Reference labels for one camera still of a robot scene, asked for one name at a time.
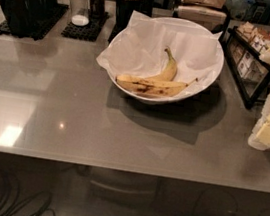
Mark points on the white bowl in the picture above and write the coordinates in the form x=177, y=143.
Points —
x=150, y=99

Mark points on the black rubber mat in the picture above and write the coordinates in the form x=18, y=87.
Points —
x=89, y=32
x=44, y=25

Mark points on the spotted yellow banana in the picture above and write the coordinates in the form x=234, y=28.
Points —
x=153, y=87

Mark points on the white paper liner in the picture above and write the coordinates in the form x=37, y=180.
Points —
x=140, y=50

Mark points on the curved yellow banana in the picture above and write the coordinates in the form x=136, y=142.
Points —
x=169, y=70

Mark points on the black rubber mat middle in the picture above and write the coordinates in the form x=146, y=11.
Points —
x=89, y=32

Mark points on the napkin dispenser box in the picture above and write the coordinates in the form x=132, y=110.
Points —
x=212, y=19

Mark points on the black wire condiment rack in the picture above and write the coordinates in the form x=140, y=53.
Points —
x=251, y=75

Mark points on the black rubber mat left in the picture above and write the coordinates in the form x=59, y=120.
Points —
x=44, y=25

